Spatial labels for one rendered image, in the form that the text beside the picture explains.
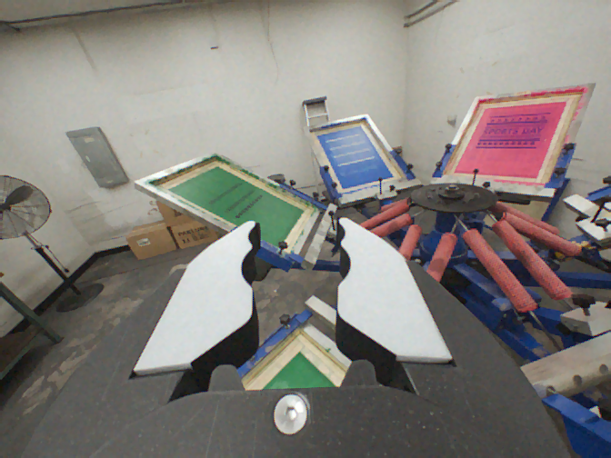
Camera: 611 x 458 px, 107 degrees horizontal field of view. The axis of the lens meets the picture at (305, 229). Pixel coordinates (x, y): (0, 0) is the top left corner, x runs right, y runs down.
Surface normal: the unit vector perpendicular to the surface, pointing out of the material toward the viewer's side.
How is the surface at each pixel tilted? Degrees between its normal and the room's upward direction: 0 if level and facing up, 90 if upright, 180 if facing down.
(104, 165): 90
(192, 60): 90
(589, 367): 58
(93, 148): 90
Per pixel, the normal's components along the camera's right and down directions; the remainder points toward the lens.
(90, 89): 0.23, 0.44
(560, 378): 0.11, -0.08
